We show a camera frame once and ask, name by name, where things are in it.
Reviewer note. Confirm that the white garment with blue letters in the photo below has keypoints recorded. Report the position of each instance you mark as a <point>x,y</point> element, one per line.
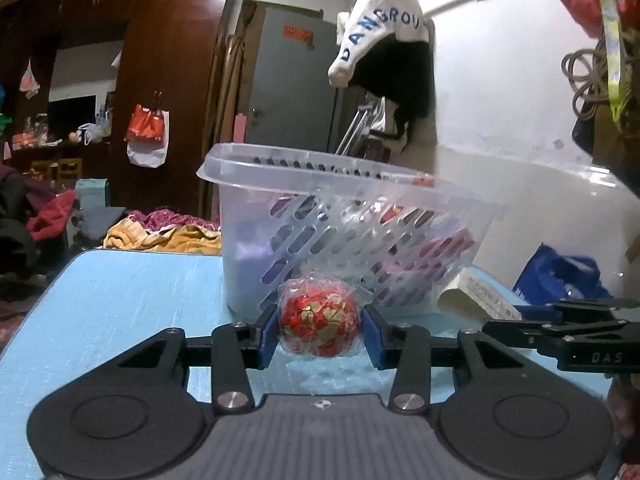
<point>380,15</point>

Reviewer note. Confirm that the wooden boards beside door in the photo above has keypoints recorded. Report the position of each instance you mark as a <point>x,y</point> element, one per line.
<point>230,85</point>

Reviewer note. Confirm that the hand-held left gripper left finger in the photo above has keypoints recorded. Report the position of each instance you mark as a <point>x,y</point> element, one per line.
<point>267,337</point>

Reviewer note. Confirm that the clear slotted plastic basket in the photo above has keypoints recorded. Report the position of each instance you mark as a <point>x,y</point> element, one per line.
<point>250,240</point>

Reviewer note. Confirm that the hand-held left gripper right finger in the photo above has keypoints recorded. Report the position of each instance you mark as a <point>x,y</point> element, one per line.
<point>373,340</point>

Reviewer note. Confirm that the black hanging garment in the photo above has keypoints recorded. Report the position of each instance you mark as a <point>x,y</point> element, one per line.
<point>407,75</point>

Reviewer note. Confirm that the yellow-green ribbon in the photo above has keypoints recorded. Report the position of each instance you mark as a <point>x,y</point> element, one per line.
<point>612,35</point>

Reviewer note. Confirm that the yellow and pink blanket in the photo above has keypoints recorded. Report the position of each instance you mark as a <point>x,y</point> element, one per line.
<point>165,237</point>

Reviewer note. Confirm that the dark brown wooden wardrobe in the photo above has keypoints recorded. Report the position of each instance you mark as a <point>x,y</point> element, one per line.
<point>165,60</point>

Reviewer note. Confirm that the small white pink bag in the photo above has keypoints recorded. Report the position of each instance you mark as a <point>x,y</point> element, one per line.
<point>29,82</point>

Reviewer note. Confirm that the orange and white plastic bag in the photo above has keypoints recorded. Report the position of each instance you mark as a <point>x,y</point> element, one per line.
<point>146,132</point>

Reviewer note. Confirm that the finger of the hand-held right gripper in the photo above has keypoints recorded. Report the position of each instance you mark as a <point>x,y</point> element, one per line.
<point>575,347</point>
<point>575,310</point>

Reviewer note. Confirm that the folded metal frame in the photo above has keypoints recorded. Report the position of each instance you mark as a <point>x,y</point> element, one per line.
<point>357,127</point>

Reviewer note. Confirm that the grey door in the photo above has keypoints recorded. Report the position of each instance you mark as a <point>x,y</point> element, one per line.
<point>295,85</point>

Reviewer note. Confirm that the teal box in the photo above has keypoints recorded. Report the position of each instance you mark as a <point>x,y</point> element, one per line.
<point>92,194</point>

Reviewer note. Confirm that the pink foam stick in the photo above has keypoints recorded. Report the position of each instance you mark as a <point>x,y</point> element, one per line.
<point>240,128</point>

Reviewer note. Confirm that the red garment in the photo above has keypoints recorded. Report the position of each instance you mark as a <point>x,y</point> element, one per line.
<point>52,212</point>

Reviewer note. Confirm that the dark hanging bag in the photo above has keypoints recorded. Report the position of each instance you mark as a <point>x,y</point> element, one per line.
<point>612,150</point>

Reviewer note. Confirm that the white paper carton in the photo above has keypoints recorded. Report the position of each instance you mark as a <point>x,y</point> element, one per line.
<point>475,297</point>

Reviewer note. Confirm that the dark grey cushion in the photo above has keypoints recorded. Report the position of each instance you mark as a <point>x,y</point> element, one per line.
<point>102,222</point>

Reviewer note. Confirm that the pile of dark clothes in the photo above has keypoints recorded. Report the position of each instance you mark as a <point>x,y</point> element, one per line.
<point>15,230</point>

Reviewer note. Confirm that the red ball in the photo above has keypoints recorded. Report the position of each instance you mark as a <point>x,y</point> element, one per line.
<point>320,315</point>

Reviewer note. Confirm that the orange door sticker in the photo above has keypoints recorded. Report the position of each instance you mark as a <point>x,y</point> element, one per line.
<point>298,34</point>

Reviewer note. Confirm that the clear plastic bag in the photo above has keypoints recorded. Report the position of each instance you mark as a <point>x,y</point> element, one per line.
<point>95,132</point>

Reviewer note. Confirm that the blue plastic bag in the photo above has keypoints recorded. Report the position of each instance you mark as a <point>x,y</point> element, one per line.
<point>560,275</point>

